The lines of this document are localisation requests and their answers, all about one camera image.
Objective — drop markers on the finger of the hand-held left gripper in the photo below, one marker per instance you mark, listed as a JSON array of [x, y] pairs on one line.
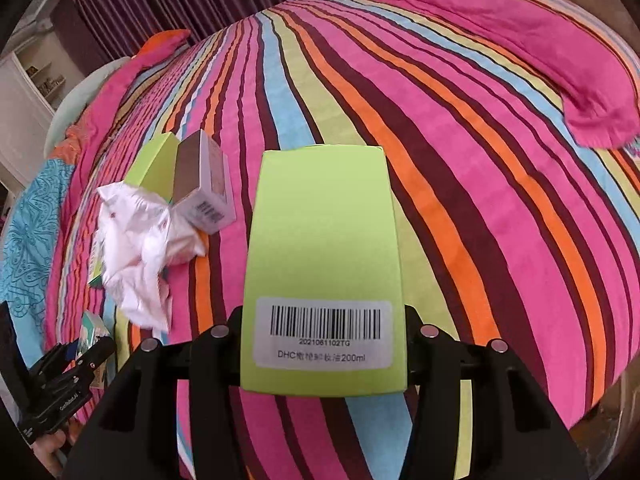
[[97, 357], [55, 362]]

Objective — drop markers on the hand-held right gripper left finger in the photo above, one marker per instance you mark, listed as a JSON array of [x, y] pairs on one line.
[[220, 360]]

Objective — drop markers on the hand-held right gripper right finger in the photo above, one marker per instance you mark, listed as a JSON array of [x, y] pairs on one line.
[[425, 355]]

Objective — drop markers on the small teal box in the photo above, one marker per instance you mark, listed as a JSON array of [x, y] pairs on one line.
[[92, 330]]

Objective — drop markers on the white plastic bag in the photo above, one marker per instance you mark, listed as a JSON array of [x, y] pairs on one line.
[[142, 250]]

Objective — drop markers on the light green carton with barcode label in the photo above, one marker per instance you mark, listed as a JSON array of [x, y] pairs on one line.
[[320, 260]]

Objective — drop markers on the white and brown small box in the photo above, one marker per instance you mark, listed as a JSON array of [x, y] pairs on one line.
[[202, 185]]

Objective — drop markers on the person's left hand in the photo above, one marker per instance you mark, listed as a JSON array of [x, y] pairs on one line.
[[55, 447]]

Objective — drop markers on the green and white packet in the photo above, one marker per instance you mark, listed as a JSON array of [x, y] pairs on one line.
[[96, 265]]

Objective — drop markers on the blue patterned sheet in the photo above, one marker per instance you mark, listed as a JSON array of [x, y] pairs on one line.
[[30, 240]]

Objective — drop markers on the striped colourful blanket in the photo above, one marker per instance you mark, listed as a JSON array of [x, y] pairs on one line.
[[400, 135]]

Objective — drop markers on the light green pillow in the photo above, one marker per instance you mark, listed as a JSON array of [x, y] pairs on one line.
[[85, 95]]

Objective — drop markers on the white cabinet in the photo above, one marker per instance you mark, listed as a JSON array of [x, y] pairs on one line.
[[25, 100]]

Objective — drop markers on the orange pillow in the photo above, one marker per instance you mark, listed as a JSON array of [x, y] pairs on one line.
[[162, 42]]

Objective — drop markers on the pink pillow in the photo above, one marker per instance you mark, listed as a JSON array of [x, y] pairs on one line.
[[525, 45]]

